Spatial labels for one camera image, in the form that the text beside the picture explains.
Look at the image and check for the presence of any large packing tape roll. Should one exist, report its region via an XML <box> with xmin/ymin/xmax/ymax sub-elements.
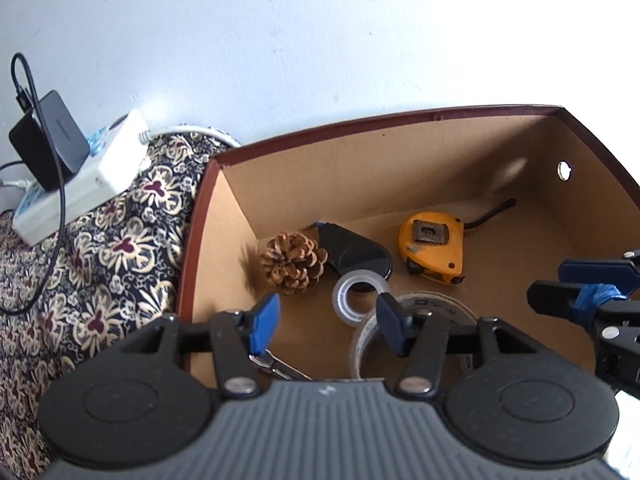
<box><xmin>349</xmin><ymin>290</ymin><xmax>477</xmax><ymax>379</ymax></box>

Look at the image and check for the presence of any silver nail clipper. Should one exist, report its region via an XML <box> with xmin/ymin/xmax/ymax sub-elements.
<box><xmin>248</xmin><ymin>349</ymin><xmax>312</xmax><ymax>382</ymax></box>

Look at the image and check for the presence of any pine cone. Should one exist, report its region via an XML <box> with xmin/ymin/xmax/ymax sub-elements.
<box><xmin>259</xmin><ymin>232</ymin><xmax>329</xmax><ymax>295</ymax></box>

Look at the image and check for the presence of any small clear tape roll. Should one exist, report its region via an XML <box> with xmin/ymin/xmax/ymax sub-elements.
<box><xmin>332</xmin><ymin>270</ymin><xmax>390</xmax><ymax>327</ymax></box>

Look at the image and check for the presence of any orange tape measure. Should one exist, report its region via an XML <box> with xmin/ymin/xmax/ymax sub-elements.
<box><xmin>397</xmin><ymin>197</ymin><xmax>516</xmax><ymax>285</ymax></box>

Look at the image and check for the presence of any black tape dispenser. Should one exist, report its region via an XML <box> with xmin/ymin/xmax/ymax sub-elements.
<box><xmin>317</xmin><ymin>222</ymin><xmax>393</xmax><ymax>280</ymax></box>

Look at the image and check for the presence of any brown cardboard shoe box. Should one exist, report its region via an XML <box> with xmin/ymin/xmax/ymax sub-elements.
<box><xmin>178</xmin><ymin>105</ymin><xmax>639</xmax><ymax>370</ymax></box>

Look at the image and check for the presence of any floral patterned cloth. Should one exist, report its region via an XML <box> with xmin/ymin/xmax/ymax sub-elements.
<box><xmin>1</xmin><ymin>132</ymin><xmax>226</xmax><ymax>479</ymax></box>

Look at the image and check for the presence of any white power strip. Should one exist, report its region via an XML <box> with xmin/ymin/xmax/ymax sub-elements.
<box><xmin>12</xmin><ymin>110</ymin><xmax>149</xmax><ymax>246</ymax></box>

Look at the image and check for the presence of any black power adapter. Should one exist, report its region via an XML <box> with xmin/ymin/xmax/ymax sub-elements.
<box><xmin>9</xmin><ymin>90</ymin><xmax>90</xmax><ymax>192</ymax></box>

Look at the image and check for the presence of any black cable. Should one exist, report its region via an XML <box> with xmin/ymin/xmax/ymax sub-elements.
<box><xmin>0</xmin><ymin>52</ymin><xmax>68</xmax><ymax>317</ymax></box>

